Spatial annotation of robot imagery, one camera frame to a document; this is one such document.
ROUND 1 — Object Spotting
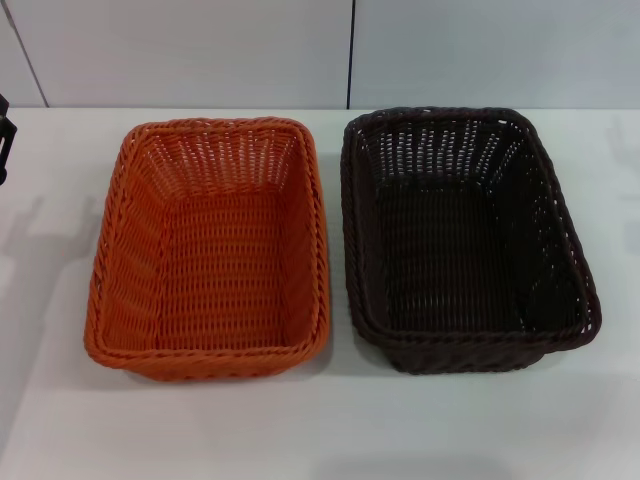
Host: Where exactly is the orange wicker basket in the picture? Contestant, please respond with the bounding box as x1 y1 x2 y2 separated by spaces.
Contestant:
87 115 332 384

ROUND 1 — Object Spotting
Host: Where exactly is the dark brown wicker basket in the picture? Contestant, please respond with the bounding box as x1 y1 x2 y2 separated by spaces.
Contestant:
339 105 603 375

